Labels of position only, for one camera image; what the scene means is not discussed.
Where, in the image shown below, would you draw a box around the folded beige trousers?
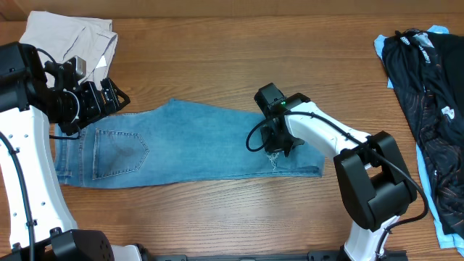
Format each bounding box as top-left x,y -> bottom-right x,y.
20,11 -> 118,90

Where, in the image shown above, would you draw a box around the light blue denim jeans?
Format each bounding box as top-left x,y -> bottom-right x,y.
54,99 -> 325,189

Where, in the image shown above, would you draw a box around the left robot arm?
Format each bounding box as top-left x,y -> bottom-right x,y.
1,42 -> 148,260

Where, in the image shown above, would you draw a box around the light blue garment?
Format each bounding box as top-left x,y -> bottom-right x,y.
373,24 -> 464,257

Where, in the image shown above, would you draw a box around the black patterned garment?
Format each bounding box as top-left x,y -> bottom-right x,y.
381,28 -> 464,239

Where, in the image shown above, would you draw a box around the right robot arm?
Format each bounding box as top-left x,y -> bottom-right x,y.
254,83 -> 418,260

